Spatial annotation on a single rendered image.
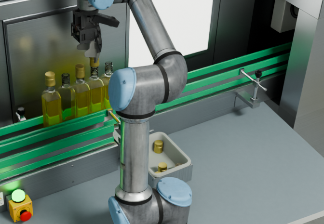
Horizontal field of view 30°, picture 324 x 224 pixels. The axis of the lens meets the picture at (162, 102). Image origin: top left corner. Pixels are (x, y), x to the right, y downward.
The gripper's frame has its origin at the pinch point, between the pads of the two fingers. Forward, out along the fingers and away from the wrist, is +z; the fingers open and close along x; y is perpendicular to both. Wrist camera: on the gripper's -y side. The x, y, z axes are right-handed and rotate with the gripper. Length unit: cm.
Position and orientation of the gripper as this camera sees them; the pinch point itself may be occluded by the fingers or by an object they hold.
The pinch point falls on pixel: (94, 56)
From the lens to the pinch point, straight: 220.5
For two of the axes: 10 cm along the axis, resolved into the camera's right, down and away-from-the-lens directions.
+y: -8.3, 2.8, -4.8
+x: 5.5, 5.0, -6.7
